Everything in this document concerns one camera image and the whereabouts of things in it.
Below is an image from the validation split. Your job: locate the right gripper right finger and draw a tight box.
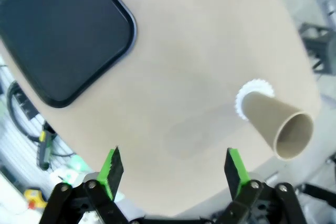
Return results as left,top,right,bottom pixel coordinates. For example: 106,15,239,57
215,148,308,224

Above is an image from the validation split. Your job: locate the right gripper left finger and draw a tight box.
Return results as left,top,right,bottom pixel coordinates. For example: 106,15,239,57
39,145,129,224

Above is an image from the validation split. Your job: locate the brown cup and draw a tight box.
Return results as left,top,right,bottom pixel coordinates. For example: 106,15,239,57
241,91,315,162

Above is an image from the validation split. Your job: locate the green and black tool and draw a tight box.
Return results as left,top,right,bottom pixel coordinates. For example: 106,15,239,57
36,121,56,169

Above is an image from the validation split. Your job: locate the yellow box with red button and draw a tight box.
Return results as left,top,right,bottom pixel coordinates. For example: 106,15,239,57
24,188,45,209

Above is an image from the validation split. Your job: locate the white scalloped paper coaster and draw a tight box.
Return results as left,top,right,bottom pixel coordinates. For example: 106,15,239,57
233,78,275,122

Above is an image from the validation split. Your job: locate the black power strip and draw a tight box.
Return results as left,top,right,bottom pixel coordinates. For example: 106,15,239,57
15,87,39,120

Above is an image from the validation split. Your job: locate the black plastic tray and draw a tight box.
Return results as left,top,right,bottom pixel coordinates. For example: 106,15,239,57
0,0,138,109

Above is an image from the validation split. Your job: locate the black metal frame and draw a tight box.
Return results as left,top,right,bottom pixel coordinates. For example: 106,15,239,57
298,22,336,74
295,180,336,205

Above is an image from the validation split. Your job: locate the black cable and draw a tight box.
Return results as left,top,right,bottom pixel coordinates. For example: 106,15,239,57
6,81,44,142

